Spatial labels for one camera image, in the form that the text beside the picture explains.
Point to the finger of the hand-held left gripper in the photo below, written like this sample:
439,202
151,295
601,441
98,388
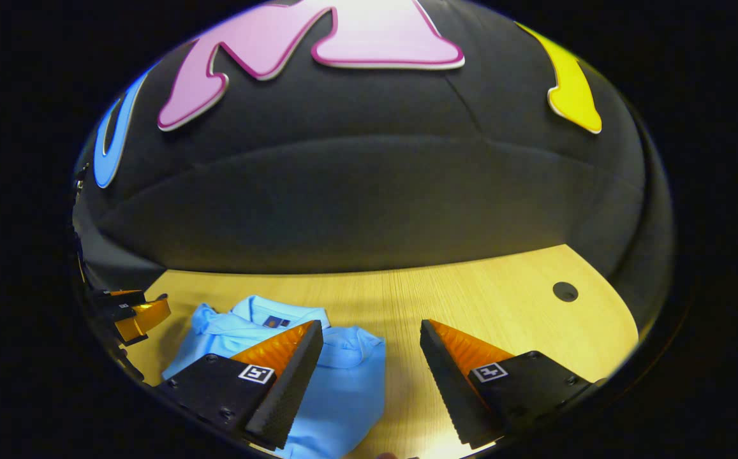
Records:
120,298
145,319

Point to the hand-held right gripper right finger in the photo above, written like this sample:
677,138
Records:
445,382

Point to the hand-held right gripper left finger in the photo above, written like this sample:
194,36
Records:
289,376

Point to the light blue T-shirt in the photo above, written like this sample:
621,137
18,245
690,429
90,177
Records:
343,389

